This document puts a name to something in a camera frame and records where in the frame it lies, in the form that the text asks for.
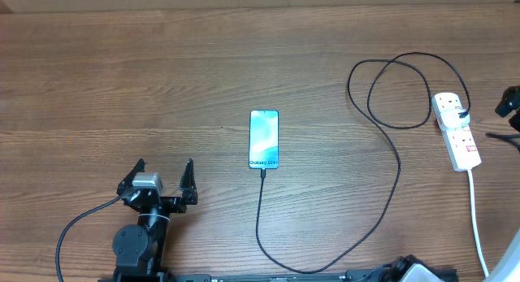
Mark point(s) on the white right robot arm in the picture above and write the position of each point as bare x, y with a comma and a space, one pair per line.
411, 269

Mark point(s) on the Galaxy smartphone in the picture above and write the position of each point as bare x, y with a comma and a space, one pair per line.
264, 152

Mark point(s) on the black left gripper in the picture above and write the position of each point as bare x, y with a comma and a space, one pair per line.
178, 203

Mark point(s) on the white power strip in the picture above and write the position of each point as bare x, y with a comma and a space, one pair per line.
460, 143

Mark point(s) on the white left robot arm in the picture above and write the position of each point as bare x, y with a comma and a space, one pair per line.
139, 247

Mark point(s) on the white charger adapter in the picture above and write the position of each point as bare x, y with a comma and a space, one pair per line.
450, 119

